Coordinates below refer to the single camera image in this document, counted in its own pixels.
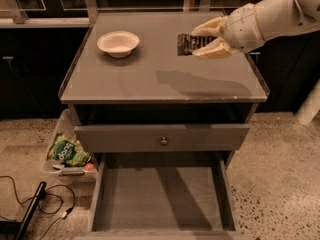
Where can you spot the open grey middle drawer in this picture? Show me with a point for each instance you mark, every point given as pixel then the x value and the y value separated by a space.
pixel 164 203

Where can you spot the grey top drawer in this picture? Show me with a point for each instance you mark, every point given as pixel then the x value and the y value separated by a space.
pixel 146 138

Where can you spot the green snack bag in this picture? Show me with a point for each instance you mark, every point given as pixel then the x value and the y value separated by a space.
pixel 68 151

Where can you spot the black bar stand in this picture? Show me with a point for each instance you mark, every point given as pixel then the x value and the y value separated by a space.
pixel 23 224

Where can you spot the metal railing frame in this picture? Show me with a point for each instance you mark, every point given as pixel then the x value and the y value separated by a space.
pixel 84 12

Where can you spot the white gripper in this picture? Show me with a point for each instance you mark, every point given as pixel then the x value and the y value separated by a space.
pixel 242 26

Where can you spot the clear plastic bin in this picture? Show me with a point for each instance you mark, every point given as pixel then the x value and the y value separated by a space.
pixel 56 168

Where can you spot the grey drawer cabinet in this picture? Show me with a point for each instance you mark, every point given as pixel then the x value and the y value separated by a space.
pixel 155 86

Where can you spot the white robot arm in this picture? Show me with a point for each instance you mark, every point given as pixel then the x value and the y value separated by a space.
pixel 287 17

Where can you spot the white paper bowl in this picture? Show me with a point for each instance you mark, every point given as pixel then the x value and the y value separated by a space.
pixel 118 44

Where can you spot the round metal drawer knob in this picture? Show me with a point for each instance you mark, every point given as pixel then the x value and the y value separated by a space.
pixel 164 141

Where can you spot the small orange fruit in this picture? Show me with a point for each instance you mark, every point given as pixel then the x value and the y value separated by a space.
pixel 89 166

